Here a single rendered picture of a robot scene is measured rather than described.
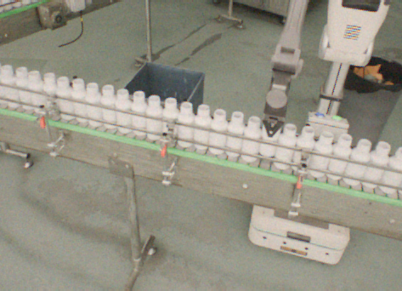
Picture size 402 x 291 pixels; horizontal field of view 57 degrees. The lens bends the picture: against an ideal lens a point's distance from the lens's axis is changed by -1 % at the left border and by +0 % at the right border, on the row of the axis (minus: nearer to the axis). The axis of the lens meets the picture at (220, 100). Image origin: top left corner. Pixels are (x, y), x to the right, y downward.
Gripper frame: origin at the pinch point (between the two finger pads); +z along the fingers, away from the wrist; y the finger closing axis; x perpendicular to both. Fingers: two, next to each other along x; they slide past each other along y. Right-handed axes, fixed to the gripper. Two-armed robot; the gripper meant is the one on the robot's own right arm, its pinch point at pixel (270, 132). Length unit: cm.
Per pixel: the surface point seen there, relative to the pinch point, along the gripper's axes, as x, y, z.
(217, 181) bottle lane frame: -15.1, -1.3, 26.2
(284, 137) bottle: 4.4, -2.4, 2.5
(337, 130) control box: 22.5, -16.8, 4.6
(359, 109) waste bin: 57, -150, 63
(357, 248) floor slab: 62, -65, 110
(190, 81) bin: -45, -64, 21
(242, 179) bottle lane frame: -6.4, -0.8, 22.4
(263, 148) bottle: -1.3, -2.5, 8.5
